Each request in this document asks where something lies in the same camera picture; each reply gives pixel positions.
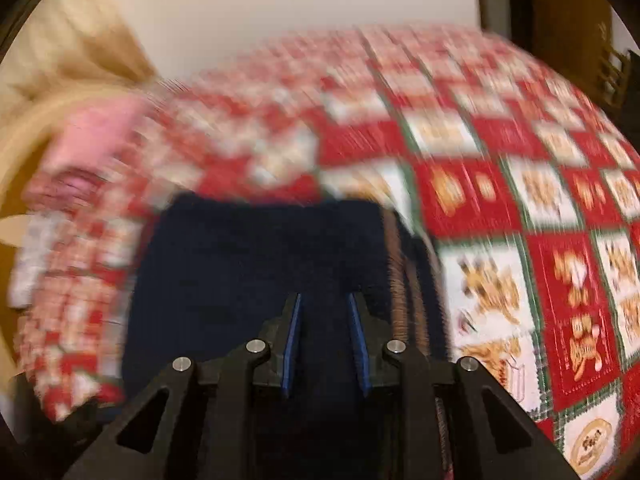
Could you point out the beige curtain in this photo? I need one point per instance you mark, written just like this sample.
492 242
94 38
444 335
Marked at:
65 60

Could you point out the brown wooden door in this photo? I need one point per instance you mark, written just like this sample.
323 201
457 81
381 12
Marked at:
570 15

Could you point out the navy striped knitted sweater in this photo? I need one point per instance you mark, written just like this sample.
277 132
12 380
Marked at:
250 260

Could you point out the pink folded quilt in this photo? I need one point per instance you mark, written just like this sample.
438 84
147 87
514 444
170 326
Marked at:
100 145

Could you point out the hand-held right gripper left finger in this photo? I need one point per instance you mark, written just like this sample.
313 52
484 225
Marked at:
290 347

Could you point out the red checked printed bedspread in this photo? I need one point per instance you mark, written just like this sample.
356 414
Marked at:
500 160

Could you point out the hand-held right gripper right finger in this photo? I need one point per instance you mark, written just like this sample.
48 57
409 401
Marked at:
361 347

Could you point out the wooden chair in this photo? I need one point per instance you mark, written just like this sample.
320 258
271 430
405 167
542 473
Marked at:
615 77

